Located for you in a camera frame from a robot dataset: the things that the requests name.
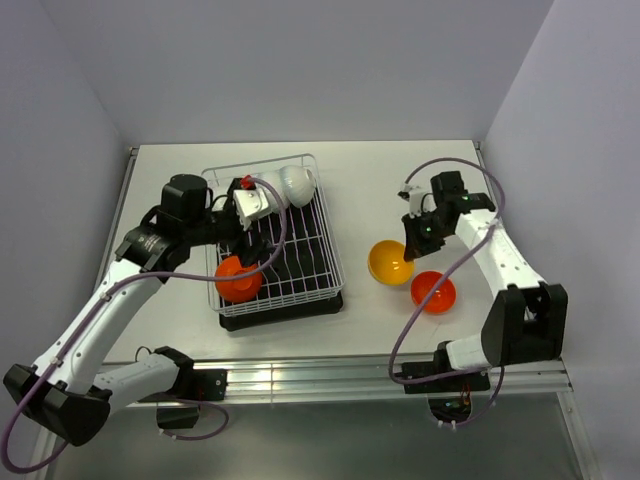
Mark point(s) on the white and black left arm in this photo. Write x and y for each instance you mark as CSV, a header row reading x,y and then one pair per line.
x,y
65,390

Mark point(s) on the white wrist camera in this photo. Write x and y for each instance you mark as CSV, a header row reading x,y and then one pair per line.
x,y
419,199
251,202

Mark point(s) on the aluminium frame rail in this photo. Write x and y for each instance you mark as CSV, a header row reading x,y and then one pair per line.
x,y
358,378

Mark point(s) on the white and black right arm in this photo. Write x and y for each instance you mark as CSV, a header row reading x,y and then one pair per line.
x,y
526,321

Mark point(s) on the black drip tray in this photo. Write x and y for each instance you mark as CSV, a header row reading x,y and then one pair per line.
x,y
290,315

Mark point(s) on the yellow plastic bowl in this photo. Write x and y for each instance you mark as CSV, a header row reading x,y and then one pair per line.
x,y
387,265

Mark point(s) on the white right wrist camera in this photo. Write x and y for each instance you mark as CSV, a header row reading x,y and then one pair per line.
x,y
419,199

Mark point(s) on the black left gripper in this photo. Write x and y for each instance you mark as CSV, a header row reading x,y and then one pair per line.
x,y
248,254

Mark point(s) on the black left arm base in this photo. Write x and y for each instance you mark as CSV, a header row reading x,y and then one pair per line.
x,y
179,413

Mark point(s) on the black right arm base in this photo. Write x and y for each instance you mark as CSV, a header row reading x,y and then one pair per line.
x,y
450,399

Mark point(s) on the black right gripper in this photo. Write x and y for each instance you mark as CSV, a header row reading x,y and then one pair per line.
x,y
415,247

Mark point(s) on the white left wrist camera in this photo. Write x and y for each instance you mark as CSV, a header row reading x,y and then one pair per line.
x,y
251,202

